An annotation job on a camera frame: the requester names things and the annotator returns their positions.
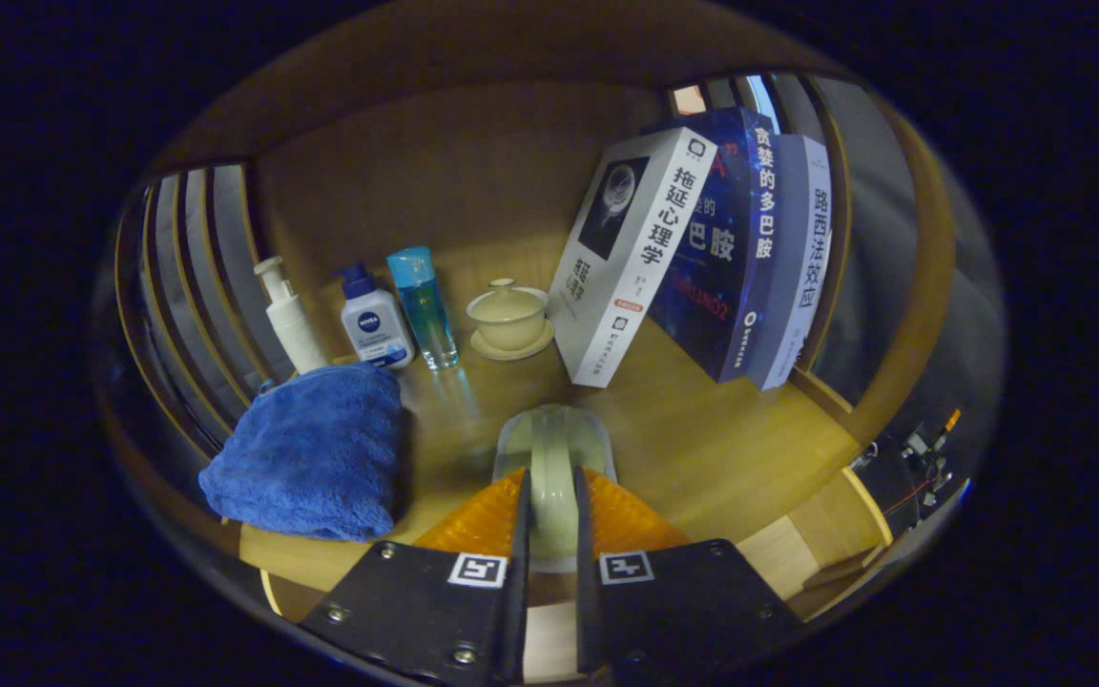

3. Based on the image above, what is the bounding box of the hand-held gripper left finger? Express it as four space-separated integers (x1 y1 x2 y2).
301 466 533 686

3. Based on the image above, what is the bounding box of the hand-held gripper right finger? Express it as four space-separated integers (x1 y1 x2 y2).
573 466 803 686

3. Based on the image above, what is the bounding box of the pale green scrub brush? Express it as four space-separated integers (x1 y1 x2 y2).
492 404 617 573

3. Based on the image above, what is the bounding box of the wooden countertop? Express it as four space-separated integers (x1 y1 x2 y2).
225 315 861 597

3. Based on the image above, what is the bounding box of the wooden cabinet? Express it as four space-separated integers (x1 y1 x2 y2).
96 0 961 631

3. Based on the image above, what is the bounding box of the folded blue towel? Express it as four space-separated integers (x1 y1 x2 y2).
198 363 407 543

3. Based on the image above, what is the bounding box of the beige lidded teacup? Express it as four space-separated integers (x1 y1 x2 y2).
466 278 556 362

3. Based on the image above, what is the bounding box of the clear blue bottle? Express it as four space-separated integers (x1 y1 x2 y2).
386 246 461 371

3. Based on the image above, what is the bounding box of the white bottle with blue cap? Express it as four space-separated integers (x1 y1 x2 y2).
337 262 416 370

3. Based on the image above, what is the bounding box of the white book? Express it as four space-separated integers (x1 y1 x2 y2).
549 127 718 388

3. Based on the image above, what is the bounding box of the white pump bottle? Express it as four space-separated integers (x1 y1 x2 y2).
254 256 331 375

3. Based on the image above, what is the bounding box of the orange and black device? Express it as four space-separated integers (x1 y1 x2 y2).
879 408 965 511

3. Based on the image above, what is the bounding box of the dark blue book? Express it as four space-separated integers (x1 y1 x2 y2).
645 107 779 384

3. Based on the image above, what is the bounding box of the pale grey-blue book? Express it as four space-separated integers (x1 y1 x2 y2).
750 134 834 391

